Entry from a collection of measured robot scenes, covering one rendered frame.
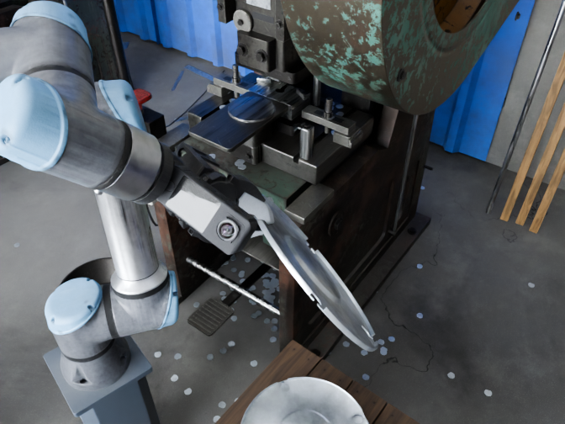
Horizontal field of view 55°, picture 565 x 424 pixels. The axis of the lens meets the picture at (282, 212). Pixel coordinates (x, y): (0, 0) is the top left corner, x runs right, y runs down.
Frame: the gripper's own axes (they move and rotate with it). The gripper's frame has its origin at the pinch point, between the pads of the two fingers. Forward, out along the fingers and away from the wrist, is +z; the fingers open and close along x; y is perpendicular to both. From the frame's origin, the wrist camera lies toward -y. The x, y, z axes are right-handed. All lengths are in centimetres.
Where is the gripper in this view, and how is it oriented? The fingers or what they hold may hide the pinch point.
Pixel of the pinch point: (266, 226)
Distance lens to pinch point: 72.0
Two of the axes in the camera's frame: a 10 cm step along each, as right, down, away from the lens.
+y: -5.5, -5.6, 6.2
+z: 5.9, 2.7, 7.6
